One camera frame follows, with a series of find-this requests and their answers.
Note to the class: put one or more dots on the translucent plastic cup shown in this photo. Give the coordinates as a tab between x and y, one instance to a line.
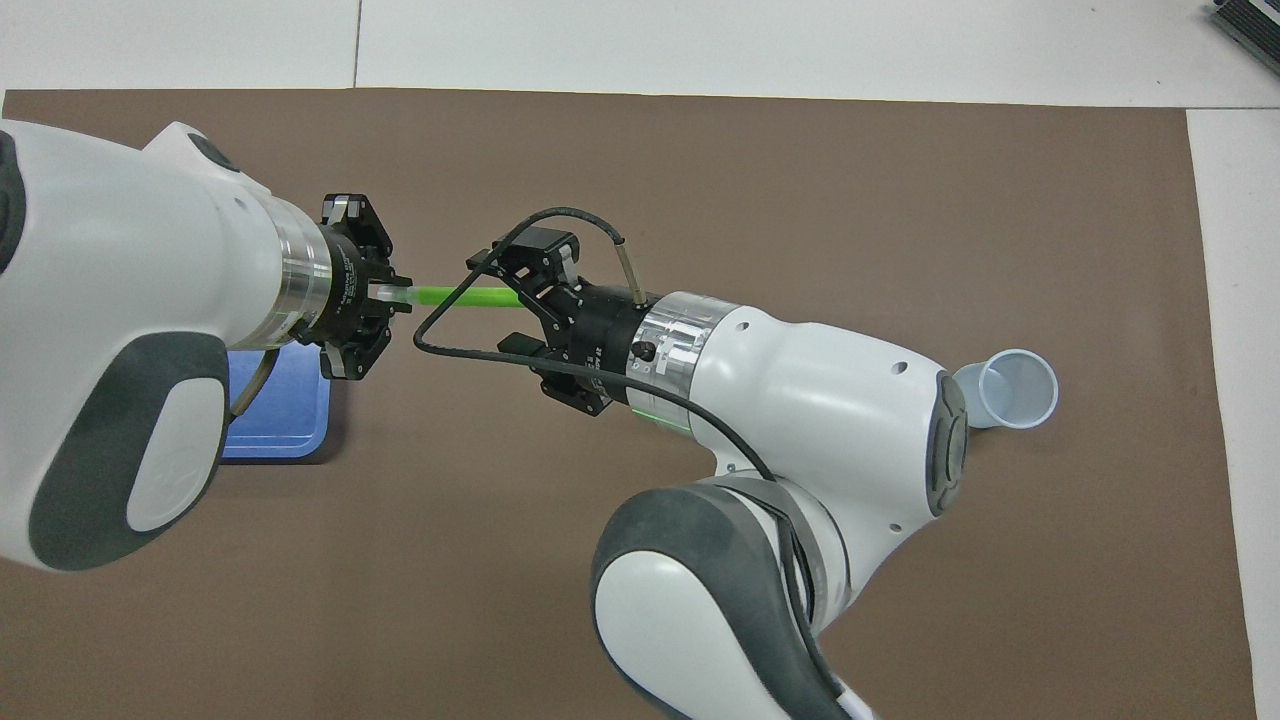
1015	395

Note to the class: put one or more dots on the blue plastic tray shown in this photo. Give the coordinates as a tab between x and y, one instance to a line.
290	420

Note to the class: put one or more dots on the green highlighter pen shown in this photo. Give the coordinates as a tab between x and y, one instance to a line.
460	296

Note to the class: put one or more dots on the grey ridged device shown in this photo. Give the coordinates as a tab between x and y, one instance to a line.
1252	25

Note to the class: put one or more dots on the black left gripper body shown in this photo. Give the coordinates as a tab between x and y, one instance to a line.
350	290

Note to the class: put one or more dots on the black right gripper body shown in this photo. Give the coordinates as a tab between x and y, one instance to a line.
595	335

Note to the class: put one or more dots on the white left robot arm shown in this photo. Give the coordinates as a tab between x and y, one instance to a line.
120	270

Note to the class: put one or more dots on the brown table mat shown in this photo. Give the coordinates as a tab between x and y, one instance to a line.
640	150

